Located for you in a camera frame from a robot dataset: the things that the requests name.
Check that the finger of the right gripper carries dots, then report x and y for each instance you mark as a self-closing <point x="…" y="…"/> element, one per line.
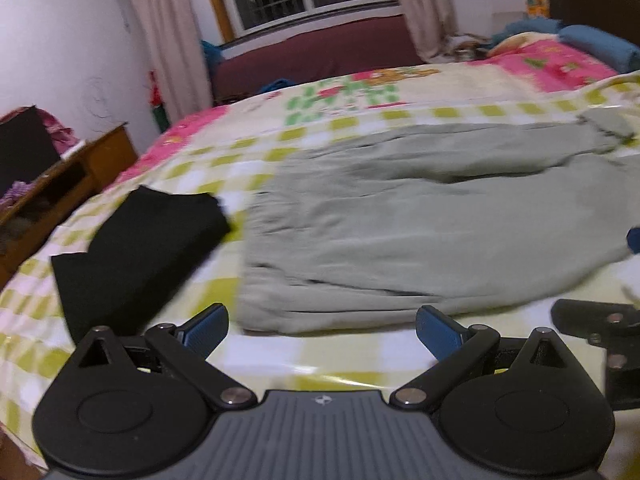
<point x="633" y="240"/>

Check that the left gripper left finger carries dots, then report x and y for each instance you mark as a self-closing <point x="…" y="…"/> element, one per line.
<point x="183" y="350"/>

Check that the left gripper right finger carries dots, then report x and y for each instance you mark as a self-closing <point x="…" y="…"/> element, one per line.
<point x="461" y="353"/>

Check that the grey-green pants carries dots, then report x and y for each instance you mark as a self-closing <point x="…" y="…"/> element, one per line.
<point x="362" y="233"/>

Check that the black folded garment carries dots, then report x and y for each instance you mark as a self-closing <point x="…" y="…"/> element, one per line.
<point x="137" y="260"/>

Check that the blue pillow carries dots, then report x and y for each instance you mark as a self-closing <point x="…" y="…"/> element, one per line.
<point x="620" y="54"/>

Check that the wooden side desk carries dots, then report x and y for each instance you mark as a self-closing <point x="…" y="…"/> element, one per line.
<point x="27" y="225"/>

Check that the checkered floral bed sheet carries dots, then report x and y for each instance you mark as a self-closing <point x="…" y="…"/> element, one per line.
<point x="230" y="154"/>

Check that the pink cloth behind monitor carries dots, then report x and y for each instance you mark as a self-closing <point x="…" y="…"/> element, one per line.
<point x="52" y="127"/>

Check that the black monitor on desk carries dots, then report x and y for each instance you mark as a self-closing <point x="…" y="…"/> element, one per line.
<point x="23" y="168"/>

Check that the maroon sofa bench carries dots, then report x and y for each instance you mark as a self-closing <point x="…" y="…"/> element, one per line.
<point x="350" y="48"/>

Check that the beige right curtain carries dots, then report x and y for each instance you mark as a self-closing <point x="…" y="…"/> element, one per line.
<point x="430" y="24"/>

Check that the beige curtain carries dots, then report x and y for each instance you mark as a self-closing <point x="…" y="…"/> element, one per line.
<point x="430" y="24"/>
<point x="177" y="56"/>

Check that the beige left curtain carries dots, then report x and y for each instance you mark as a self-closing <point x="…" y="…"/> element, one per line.
<point x="177" y="56"/>

